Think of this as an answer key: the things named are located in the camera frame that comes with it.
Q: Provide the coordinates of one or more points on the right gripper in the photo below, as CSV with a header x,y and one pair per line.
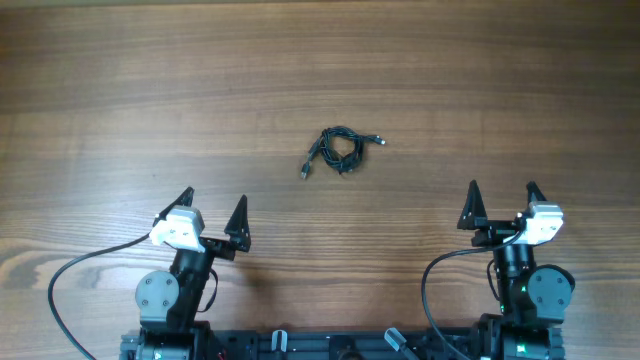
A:
x,y
474,217

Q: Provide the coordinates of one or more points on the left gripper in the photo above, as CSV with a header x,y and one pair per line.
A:
x,y
237,233

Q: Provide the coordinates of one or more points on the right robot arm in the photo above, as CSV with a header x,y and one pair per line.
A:
x,y
533,298

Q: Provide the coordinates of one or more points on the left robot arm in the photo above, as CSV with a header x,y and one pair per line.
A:
x,y
169,300

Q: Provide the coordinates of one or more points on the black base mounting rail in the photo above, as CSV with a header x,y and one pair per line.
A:
x,y
392,343

